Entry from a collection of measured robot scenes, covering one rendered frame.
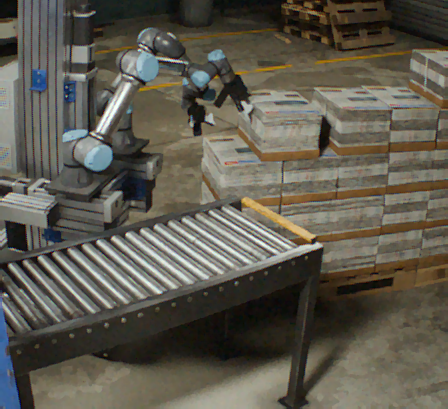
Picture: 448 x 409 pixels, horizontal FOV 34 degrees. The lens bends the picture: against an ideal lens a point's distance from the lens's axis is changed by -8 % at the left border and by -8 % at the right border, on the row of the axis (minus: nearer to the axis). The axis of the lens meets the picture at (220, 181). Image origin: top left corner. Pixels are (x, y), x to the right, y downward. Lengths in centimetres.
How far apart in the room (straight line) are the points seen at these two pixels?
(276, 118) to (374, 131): 54
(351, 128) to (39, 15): 158
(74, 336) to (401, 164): 211
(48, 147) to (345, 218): 150
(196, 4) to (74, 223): 743
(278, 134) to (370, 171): 56
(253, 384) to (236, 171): 99
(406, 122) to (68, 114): 165
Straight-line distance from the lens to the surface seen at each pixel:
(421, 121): 388
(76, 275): 268
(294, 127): 356
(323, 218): 381
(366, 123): 373
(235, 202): 323
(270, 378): 349
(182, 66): 354
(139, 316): 249
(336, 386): 348
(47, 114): 348
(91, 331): 242
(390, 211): 400
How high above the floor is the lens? 213
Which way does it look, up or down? 23 degrees down
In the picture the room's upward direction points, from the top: 2 degrees clockwise
